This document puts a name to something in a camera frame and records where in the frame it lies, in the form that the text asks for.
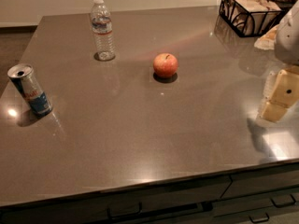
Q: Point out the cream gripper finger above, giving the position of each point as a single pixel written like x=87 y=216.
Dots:
x=269 y=84
x=285 y=94

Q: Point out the red apple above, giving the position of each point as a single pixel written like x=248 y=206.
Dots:
x=165 y=65

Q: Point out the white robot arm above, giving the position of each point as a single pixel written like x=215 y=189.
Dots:
x=286 y=43

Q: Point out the redbull can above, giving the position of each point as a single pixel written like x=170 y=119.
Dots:
x=24 y=79

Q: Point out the clear plastic water bottle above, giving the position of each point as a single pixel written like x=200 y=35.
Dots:
x=102 y=29

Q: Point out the black wire napkin basket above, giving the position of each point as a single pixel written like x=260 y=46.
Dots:
x=250 y=18

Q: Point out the upper right drawer handle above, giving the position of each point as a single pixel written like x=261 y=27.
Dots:
x=283 y=201

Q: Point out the drawer handle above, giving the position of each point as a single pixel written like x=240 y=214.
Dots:
x=283 y=201
x=259 y=219
x=125 y=212

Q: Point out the lower right drawer handle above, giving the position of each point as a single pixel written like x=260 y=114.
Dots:
x=259 y=219

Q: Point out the left drawer handle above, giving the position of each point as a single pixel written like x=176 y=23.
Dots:
x=125 y=212

